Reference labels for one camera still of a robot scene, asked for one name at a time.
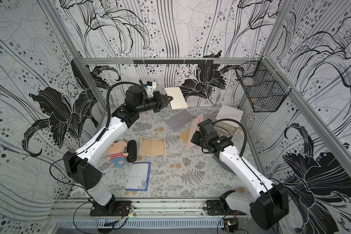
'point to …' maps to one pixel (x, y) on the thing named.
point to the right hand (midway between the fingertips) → (195, 136)
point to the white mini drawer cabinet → (230, 126)
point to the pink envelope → (197, 119)
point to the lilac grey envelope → (178, 120)
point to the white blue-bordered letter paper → (139, 177)
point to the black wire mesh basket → (264, 87)
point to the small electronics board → (232, 224)
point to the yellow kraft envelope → (185, 135)
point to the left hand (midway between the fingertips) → (173, 100)
